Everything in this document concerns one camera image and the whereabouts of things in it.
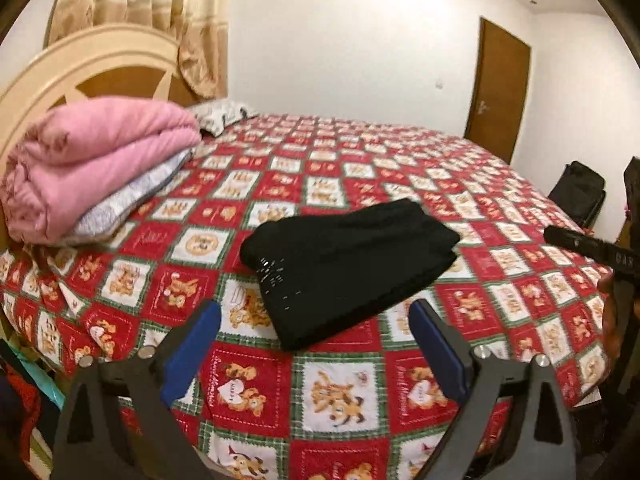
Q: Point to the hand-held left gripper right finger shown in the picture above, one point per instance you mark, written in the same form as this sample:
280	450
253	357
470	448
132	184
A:
440	355

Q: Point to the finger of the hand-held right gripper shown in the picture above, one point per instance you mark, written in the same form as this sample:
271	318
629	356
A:
575	241

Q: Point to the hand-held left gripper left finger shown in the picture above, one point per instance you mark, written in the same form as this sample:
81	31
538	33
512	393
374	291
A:
192	355

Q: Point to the black pants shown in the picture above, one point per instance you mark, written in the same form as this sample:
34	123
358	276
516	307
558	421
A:
340	260

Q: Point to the person's right hand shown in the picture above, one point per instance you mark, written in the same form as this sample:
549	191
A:
611	310

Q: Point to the black suitcase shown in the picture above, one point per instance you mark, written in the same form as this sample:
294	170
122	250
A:
577	192

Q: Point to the teal cloth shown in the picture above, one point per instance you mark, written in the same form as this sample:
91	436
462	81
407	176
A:
35	375

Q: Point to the brown wooden door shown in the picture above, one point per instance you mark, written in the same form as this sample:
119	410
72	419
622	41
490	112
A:
497	90

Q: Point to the grey white folded quilt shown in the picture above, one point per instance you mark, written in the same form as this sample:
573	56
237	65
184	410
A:
135	195

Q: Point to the red cloth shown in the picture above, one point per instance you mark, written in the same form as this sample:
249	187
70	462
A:
22	405

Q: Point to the red printed checkered blanket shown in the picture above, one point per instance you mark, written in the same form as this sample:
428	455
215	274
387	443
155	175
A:
350	160

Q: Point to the pink folded comforter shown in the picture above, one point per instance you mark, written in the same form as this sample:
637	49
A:
90	160

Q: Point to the white patterned pillow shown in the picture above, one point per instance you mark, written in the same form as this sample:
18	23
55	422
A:
220	115

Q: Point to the cream wooden headboard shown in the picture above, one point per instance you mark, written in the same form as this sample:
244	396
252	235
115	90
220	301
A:
60	75

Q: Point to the beige patterned curtain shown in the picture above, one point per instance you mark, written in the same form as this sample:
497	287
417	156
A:
150	5

